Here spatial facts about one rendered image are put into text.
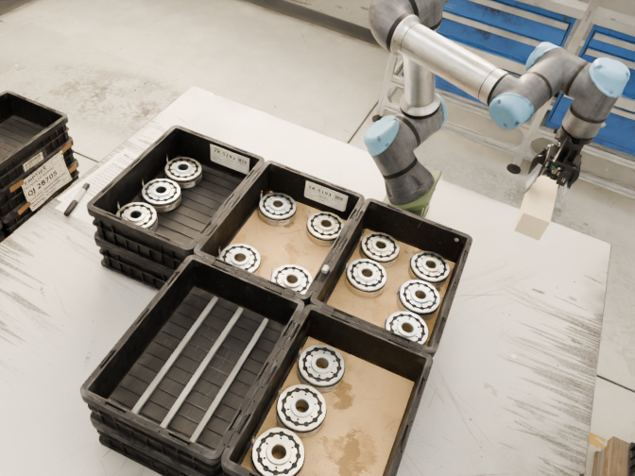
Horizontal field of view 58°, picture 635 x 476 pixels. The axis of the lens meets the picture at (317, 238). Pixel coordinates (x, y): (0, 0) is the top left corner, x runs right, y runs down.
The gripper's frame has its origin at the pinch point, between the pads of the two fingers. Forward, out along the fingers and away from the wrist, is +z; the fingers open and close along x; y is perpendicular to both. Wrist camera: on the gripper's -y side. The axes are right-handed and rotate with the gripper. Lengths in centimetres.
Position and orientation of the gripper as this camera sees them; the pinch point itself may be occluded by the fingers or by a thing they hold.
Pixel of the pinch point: (541, 192)
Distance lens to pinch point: 149.5
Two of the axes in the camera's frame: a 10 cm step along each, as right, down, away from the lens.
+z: -1.2, 6.8, 7.3
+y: -4.1, 6.3, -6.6
